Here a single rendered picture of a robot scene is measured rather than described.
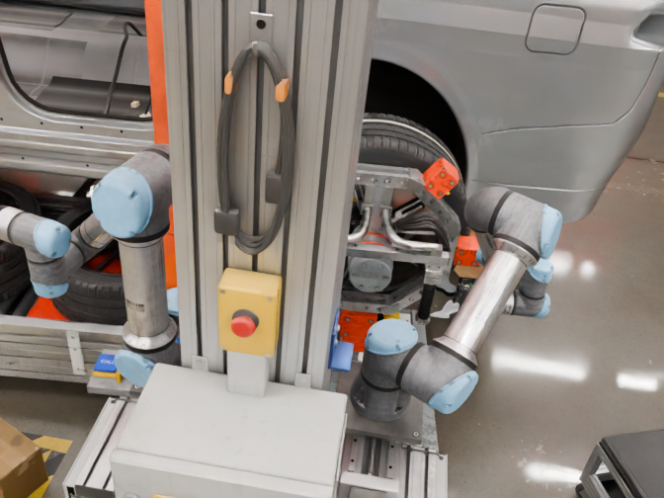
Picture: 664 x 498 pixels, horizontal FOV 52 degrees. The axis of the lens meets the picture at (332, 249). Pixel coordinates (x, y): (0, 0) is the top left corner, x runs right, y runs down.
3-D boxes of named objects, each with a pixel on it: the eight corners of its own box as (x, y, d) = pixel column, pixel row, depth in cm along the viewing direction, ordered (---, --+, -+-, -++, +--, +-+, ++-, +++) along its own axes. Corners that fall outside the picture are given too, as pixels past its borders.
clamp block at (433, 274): (437, 266, 202) (440, 252, 199) (440, 286, 195) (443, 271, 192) (420, 265, 202) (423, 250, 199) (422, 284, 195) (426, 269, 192)
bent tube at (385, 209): (435, 219, 209) (442, 191, 202) (441, 257, 193) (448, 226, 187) (378, 214, 208) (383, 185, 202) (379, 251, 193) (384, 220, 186)
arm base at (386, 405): (408, 426, 163) (414, 398, 157) (346, 415, 164) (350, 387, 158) (410, 380, 175) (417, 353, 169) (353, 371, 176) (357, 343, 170)
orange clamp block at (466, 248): (449, 251, 224) (476, 254, 224) (452, 266, 218) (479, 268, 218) (454, 234, 220) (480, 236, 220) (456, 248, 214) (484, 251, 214)
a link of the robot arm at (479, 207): (445, 204, 162) (472, 271, 205) (485, 222, 157) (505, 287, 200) (469, 164, 164) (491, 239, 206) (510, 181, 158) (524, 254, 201)
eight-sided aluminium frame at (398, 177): (437, 307, 237) (469, 172, 205) (439, 320, 232) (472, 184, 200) (283, 292, 236) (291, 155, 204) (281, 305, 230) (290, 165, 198)
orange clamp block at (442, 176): (436, 188, 210) (457, 168, 206) (439, 201, 204) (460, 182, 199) (420, 175, 207) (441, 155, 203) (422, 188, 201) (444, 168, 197)
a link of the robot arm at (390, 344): (378, 345, 170) (385, 304, 162) (424, 372, 164) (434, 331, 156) (350, 371, 162) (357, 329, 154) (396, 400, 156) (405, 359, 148)
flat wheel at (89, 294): (206, 230, 315) (205, 187, 301) (224, 326, 264) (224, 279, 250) (54, 241, 298) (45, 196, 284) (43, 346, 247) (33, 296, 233)
